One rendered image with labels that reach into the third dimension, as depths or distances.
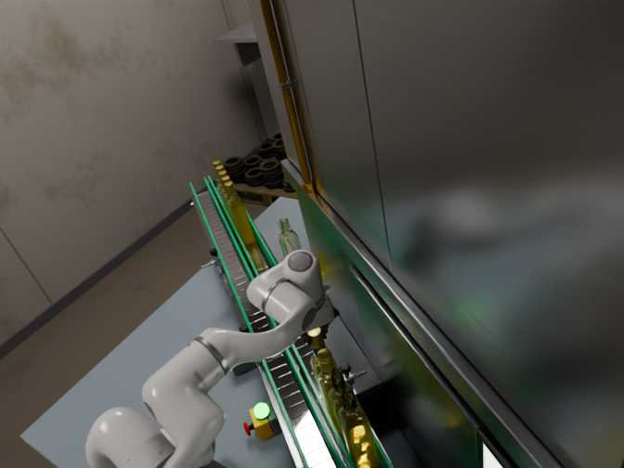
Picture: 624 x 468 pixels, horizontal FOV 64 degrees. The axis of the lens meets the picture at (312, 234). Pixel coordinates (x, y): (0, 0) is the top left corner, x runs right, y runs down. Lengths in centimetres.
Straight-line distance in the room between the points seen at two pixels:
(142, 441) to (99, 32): 324
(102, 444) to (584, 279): 76
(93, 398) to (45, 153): 204
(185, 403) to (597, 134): 68
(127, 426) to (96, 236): 304
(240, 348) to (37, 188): 288
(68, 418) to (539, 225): 172
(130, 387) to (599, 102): 173
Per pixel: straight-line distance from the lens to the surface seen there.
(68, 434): 193
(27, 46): 361
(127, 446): 93
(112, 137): 389
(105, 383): 200
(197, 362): 88
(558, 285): 55
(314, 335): 120
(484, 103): 54
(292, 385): 151
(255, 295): 96
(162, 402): 86
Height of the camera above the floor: 204
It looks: 35 degrees down
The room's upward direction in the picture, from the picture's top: 14 degrees counter-clockwise
